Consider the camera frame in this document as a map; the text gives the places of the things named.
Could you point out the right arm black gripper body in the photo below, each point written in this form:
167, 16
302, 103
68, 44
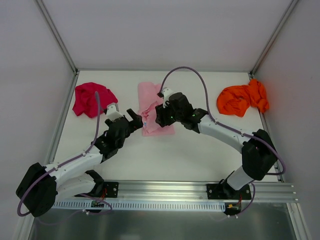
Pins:
162, 116

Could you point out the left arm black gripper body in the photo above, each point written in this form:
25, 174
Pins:
127, 122

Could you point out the pink t shirt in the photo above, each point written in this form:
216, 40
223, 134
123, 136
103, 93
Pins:
148, 99

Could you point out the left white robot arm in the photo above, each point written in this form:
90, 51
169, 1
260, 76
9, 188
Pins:
43, 186

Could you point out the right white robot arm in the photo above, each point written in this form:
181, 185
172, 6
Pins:
258, 154

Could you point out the magenta t shirt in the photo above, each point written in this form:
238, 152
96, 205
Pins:
85, 100

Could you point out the orange t shirt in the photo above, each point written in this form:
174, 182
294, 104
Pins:
235, 100

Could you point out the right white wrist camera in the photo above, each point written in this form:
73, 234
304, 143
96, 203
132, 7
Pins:
165, 94

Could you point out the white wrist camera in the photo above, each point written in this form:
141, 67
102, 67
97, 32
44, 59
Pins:
112, 112
165, 94

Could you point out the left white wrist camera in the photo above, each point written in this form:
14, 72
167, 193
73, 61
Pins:
112, 112

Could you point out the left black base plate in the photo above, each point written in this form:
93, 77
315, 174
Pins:
109, 189

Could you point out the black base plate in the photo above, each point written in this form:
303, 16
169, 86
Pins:
217, 191
109, 189

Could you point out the front aluminium rail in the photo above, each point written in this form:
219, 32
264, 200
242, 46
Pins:
187, 191

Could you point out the white slotted cable duct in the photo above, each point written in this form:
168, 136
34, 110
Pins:
143, 205

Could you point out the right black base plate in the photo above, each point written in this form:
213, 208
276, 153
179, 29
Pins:
217, 191

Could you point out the right aluminium frame post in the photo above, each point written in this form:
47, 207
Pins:
274, 35

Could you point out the aluminium frame post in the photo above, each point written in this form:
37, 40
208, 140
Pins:
274, 35
56, 35

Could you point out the left aluminium frame post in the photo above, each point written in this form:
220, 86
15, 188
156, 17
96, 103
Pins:
56, 35

